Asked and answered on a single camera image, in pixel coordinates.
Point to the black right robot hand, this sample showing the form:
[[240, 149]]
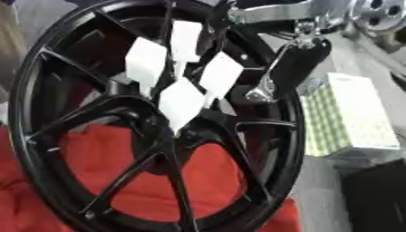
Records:
[[304, 60]]

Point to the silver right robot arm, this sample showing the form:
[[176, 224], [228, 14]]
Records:
[[378, 13]]

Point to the black spoked wheel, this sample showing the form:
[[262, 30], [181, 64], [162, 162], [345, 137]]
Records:
[[53, 169]]

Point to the green and white checked box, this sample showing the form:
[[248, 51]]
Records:
[[349, 117]]

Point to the black case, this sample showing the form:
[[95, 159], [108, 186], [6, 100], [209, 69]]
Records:
[[378, 196]]

